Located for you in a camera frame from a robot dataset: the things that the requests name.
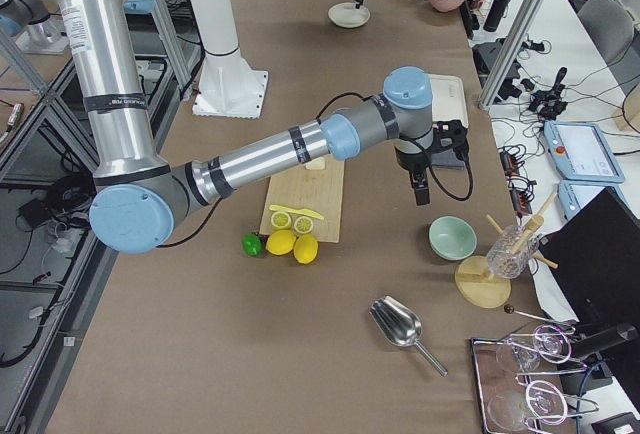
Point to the white rabbit tray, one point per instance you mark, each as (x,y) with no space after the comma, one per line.
(448,103)

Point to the silver mirrored tray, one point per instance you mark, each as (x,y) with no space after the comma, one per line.
(491,379)

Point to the cream round plate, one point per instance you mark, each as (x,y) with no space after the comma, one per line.
(345,15)

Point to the mint green bowl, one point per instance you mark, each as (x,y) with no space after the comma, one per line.
(452,238)

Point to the wooden cutting board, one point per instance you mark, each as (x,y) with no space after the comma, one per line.
(318,190)

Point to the clear textured glass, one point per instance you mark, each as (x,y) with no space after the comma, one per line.
(511,252)

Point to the wooden cup rack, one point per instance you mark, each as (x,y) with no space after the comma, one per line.
(484,289)

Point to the yellow plastic knife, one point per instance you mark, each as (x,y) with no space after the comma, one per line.
(297,211)

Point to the lemon half right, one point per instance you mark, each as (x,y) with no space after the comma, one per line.
(303,225)

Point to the lemon half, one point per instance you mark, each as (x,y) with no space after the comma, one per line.
(303,225)
(280,220)

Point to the whole yellow lemon right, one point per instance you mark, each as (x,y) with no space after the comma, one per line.
(306,249)

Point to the whole yellow lemon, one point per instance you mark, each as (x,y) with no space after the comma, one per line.
(281,242)
(306,249)

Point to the black thermos bottle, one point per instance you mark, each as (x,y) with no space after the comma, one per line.
(495,14)

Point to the lemon half left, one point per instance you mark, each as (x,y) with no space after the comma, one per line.
(280,220)

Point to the metal scoop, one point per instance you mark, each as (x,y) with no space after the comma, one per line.
(403,328)

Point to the whole yellow lemon left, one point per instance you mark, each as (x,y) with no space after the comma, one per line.
(281,242)

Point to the teach pendant lower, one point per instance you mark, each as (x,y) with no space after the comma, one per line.
(574,195)

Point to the teach pendant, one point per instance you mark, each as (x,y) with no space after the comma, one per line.
(581,153)
(574,195)

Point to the teach pendant upper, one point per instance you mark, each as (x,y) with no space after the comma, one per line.
(581,153)

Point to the green lime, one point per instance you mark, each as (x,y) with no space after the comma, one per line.
(252,244)

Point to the black monitor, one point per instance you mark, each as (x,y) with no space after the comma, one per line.
(597,278)

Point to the wine glass upper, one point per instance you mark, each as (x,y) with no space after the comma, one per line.
(524,352)

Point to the wine glass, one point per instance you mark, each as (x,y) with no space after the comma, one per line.
(524,352)
(541,405)

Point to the wine glass lower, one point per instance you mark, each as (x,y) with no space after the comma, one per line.
(541,405)

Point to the grey office chair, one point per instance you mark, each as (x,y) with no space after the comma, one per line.
(609,26)

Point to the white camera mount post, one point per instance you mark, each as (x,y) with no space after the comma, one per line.
(227,85)

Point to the aluminium frame post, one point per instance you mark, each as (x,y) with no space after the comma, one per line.
(524,18)

